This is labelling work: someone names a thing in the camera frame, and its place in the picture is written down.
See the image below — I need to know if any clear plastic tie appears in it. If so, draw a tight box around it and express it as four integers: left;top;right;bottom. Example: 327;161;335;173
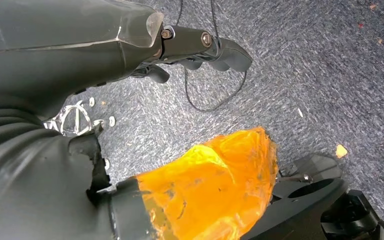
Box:
42;96;117;137

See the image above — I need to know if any tan paper scrap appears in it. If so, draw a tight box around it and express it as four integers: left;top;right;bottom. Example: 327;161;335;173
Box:
335;144;349;160

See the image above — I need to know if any ribbed grey left arm sleeve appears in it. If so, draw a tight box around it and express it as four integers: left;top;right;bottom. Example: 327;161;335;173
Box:
0;96;113;240

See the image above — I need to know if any black floor cable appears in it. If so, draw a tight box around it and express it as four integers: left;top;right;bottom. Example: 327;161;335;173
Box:
177;0;248;113

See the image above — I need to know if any black robot foot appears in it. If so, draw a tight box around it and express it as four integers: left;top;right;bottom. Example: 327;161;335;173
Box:
241;153;384;240

